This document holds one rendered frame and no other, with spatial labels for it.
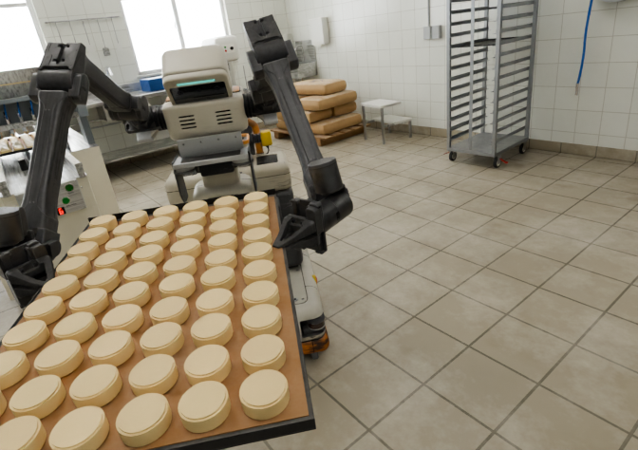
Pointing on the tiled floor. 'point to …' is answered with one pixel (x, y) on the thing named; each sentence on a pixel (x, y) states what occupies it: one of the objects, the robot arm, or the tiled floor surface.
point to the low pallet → (326, 135)
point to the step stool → (384, 117)
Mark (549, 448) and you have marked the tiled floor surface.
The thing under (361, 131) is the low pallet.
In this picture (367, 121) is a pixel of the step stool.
